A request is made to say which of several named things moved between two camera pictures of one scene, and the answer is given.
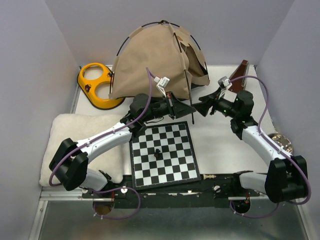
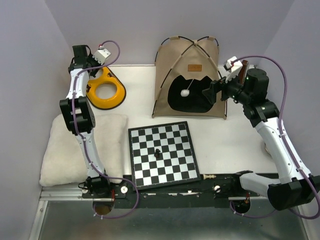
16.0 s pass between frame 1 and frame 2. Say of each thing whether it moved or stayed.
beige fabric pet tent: moved
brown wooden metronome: stayed
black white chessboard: stayed
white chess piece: stayed
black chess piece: stayed
